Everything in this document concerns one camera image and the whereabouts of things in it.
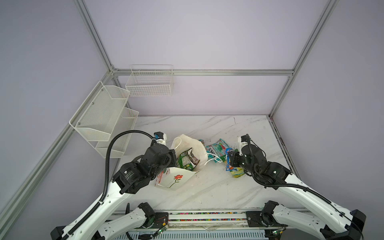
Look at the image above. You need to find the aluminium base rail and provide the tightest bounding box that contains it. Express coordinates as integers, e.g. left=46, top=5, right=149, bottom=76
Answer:
left=110, top=206, right=332, bottom=233

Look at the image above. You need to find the white wire basket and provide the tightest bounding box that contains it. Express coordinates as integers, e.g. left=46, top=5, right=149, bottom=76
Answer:
left=126, top=65, right=174, bottom=97

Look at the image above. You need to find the green yellow Fox's candy bag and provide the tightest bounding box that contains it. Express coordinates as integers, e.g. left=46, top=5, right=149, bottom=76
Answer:
left=229, top=167, right=245, bottom=178

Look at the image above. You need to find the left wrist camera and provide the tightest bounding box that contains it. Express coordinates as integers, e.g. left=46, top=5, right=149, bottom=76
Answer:
left=154, top=132, right=167, bottom=145

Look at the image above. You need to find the teal green Fox's candy bag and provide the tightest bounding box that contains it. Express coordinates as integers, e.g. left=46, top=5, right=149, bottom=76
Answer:
left=207, top=139, right=230, bottom=157

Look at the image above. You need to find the brown chocolate bar wrapper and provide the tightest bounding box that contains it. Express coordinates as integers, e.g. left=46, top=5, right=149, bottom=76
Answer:
left=187, top=148, right=200, bottom=168

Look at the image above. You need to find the black corrugated left cable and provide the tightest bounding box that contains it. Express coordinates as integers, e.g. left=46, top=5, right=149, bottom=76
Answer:
left=59, top=129, right=155, bottom=240

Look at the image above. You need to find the aluminium frame post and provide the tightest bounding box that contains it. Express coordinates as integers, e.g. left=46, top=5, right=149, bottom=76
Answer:
left=74, top=0, right=114, bottom=72

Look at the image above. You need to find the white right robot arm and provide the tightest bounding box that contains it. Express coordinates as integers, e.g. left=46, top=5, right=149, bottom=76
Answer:
left=226, top=142, right=367, bottom=240

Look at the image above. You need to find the black corrugated right cable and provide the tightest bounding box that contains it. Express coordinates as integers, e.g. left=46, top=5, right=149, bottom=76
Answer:
left=245, top=134, right=365, bottom=240

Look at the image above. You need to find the black corrugated cable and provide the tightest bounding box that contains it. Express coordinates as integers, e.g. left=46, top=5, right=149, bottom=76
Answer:
left=245, top=134, right=365, bottom=240
left=59, top=129, right=155, bottom=240

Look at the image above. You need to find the green Fox's Spring Tea bag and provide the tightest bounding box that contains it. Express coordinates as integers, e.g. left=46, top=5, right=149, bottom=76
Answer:
left=177, top=151, right=194, bottom=171

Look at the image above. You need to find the white mesh two-tier shelf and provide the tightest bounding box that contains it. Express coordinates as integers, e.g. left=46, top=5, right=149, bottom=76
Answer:
left=69, top=82, right=139, bottom=158

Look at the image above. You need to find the white flowered paper bag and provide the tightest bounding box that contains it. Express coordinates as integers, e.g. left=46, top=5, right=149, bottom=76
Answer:
left=155, top=134, right=223, bottom=191

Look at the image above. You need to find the blue M&M's packet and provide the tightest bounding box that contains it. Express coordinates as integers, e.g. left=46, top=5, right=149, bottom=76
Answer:
left=225, top=148, right=233, bottom=171

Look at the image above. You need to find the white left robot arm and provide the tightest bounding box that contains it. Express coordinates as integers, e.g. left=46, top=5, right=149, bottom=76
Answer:
left=51, top=143, right=176, bottom=240

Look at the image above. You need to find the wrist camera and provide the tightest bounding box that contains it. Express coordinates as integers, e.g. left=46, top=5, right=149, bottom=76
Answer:
left=154, top=132, right=167, bottom=145
left=238, top=134, right=251, bottom=156

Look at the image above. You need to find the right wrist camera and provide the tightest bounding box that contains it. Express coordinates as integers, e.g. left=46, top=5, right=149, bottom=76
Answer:
left=238, top=134, right=251, bottom=156

